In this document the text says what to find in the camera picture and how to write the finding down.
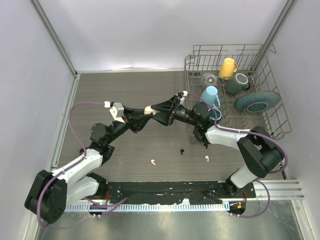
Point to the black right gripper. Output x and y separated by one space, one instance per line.
167 114

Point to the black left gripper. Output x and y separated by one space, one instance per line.
135 119

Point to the cream earbud charging case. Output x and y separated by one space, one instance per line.
148 110

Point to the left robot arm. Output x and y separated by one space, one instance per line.
51 192

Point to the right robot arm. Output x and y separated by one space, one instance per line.
260 152

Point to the light blue mug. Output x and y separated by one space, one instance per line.
210 96

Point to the dark teal mug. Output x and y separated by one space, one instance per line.
215 115

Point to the clear glass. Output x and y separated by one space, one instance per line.
208 79

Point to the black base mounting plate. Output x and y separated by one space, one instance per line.
172 192

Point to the yellow mug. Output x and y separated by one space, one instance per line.
228 68

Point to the dark grey-green mug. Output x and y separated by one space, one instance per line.
237 84

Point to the blue ceramic plate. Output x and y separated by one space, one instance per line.
257 102

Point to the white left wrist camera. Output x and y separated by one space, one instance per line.
116 110

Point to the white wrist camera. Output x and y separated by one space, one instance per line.
116 110
182 96

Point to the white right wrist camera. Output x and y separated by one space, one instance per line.
182 96

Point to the aluminium frame rail left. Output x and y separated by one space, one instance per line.
63 125

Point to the metal wire dish rack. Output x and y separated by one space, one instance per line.
253 62

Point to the white slotted cable duct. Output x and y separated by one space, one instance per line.
134 208

